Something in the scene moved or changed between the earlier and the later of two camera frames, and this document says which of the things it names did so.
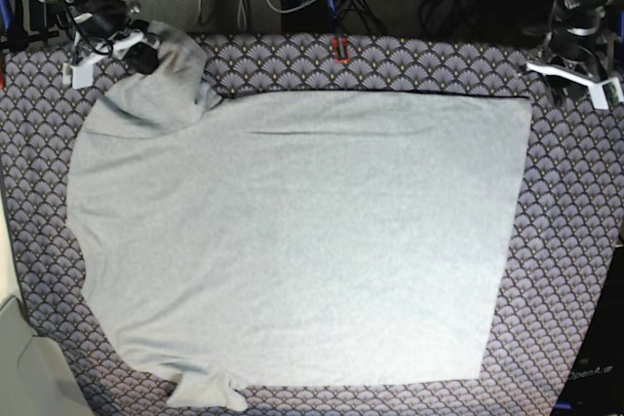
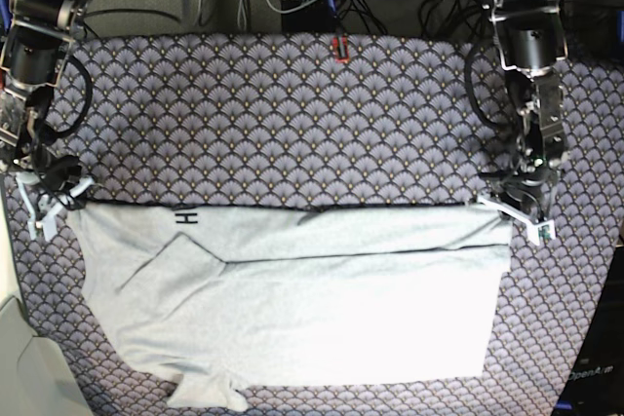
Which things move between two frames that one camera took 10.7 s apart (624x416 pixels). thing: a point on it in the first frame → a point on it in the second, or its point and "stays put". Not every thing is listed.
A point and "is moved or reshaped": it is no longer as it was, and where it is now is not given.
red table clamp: (343, 58) stays put
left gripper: (577, 42) → (526, 184)
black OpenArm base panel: (596, 385) stays put
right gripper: (106, 18) → (56, 171)
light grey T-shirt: (283, 239) is moved or reshaped
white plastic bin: (35, 376) stays put
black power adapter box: (313, 18) stays put
